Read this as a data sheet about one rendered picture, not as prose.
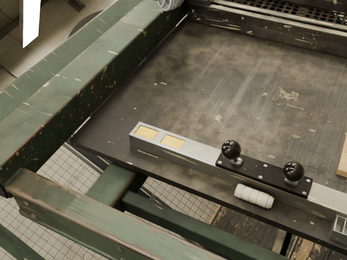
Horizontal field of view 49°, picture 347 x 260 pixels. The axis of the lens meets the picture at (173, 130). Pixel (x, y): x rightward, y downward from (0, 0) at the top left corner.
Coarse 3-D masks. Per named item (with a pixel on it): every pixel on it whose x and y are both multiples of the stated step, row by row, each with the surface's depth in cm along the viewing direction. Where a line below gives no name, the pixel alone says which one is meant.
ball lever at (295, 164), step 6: (288, 162) 68; (294, 162) 67; (288, 168) 67; (294, 168) 66; (300, 168) 67; (288, 174) 67; (294, 174) 66; (300, 174) 66; (288, 180) 68; (294, 180) 67
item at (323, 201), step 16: (144, 144) 89; (160, 144) 87; (192, 144) 87; (176, 160) 88; (192, 160) 85; (208, 160) 83; (224, 176) 83; (240, 176) 81; (272, 192) 79; (320, 192) 77; (336, 192) 77; (304, 208) 78; (320, 208) 75; (336, 208) 74
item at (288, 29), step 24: (192, 0) 128; (216, 0) 129; (216, 24) 129; (240, 24) 125; (264, 24) 121; (288, 24) 117; (312, 24) 117; (336, 24) 116; (312, 48) 119; (336, 48) 115
